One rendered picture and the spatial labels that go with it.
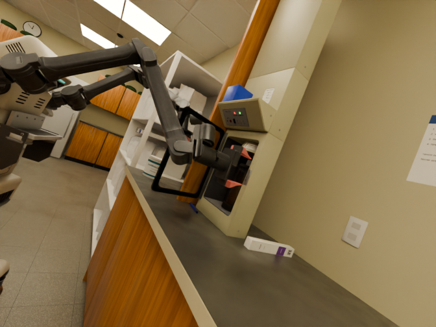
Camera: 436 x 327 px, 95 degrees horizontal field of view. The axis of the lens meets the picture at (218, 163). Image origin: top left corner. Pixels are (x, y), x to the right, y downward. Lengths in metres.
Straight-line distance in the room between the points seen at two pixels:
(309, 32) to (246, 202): 0.78
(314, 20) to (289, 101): 0.35
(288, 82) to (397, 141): 0.52
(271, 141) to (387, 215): 0.53
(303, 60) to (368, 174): 0.57
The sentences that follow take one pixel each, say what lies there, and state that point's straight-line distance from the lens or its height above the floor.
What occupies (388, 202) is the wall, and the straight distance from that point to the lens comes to 1.06.
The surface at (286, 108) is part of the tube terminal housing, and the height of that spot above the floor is 1.54.
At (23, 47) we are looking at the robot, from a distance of 1.10.
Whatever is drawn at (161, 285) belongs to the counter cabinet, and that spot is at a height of 0.81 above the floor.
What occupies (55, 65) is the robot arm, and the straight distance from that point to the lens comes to 0.89.
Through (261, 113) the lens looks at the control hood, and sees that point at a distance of 0.85.
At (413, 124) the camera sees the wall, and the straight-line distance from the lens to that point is 1.15.
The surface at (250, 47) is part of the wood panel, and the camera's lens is 1.33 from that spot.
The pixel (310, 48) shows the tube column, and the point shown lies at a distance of 1.08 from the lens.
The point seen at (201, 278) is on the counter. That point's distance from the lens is 0.54.
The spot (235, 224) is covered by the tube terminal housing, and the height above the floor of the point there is 0.99.
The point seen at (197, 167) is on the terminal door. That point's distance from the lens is 1.02.
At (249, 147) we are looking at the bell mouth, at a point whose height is 1.34.
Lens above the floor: 1.20
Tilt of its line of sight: 1 degrees up
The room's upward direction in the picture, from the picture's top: 22 degrees clockwise
